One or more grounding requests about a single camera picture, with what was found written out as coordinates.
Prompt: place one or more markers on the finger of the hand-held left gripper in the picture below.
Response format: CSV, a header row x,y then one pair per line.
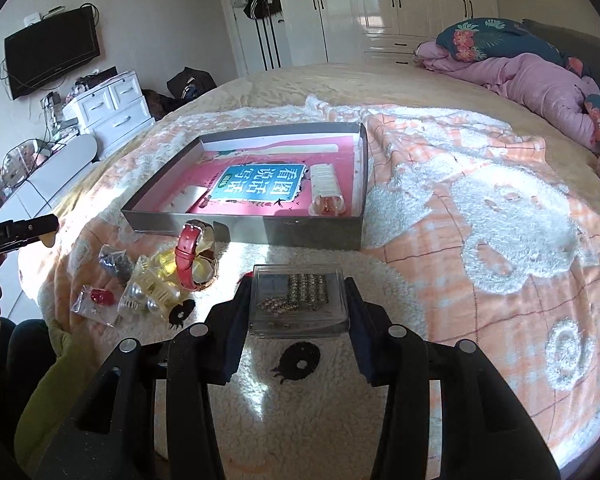
x,y
20,230

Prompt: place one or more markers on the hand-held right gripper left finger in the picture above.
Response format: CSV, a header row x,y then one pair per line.
x,y
234,332

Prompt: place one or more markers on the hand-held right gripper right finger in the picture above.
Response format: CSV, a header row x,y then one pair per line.
x,y
361,332

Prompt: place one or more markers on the clear plastic jewelry box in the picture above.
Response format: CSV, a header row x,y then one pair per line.
x,y
300,310

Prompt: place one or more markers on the clear bag of pearl earrings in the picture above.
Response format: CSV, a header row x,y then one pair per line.
x,y
135,294

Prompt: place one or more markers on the grey shallow cardboard box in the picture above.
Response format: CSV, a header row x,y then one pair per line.
x,y
290,232

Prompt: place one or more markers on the white desk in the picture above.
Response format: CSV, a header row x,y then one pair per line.
x,y
65,160

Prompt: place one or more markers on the clear bag of dark beads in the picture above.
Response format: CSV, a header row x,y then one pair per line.
x,y
112,260

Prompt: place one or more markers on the clear bag of red beads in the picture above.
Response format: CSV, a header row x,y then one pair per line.
x,y
100,297

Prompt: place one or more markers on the white drawer chest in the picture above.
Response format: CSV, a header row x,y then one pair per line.
x,y
115,110

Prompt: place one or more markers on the yellow-green cloth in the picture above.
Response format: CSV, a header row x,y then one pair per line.
x,y
55,400

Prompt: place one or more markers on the peach and white fleece blanket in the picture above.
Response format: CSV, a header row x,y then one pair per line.
x,y
430,160

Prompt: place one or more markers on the dark clothes pile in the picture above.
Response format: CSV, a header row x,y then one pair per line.
x,y
160,105

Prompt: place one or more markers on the white router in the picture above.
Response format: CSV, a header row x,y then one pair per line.
x,y
32,18

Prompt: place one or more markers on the black duffel bag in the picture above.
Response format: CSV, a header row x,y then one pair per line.
x,y
190,82

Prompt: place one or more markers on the bed with beige sheet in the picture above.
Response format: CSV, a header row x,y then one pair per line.
x,y
355,85

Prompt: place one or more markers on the white door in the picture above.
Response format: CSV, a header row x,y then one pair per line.
x,y
247,50

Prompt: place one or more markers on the pink quilt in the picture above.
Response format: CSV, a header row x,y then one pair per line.
x,y
530,80

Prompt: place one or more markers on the black striped hanging bag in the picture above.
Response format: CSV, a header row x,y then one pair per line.
x,y
252,5

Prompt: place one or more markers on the white wardrobe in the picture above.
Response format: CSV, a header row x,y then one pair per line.
x,y
405,0

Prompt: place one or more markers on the grey upholstered headboard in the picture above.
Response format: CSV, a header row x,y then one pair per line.
x,y
580,45

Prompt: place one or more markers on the black wall television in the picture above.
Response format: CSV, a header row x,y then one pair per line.
x,y
50,55

